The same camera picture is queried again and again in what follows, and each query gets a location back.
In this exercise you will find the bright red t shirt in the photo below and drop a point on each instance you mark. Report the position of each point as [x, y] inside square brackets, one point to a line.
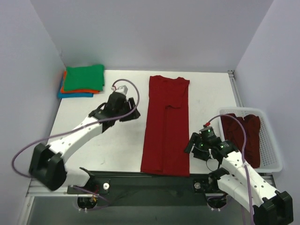
[167, 128]

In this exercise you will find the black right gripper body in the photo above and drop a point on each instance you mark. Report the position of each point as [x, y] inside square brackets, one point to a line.
[195, 147]

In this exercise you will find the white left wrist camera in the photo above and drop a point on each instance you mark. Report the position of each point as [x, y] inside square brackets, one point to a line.
[121, 89]

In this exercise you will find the white plastic laundry basket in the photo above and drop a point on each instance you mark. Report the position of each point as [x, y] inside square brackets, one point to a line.
[261, 151]

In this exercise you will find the folded green t shirt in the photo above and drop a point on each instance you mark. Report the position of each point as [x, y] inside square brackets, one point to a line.
[87, 77]

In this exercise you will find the folded blue t shirt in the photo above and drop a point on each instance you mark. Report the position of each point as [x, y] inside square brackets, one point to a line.
[73, 94]

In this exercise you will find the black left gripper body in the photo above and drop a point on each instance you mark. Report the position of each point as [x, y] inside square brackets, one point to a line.
[128, 109]

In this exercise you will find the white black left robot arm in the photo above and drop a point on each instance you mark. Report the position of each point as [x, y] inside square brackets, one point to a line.
[48, 161]

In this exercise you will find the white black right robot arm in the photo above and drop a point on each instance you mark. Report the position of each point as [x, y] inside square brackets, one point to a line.
[236, 178]

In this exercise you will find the aluminium right side rail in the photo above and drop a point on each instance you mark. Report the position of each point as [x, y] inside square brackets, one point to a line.
[237, 97]

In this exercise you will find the aluminium front frame rail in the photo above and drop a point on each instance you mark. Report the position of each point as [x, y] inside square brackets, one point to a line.
[36, 189]

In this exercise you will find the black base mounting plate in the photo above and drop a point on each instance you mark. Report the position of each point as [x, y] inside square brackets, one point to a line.
[141, 189]

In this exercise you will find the folded orange t shirt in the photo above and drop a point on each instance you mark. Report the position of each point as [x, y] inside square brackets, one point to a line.
[62, 90]

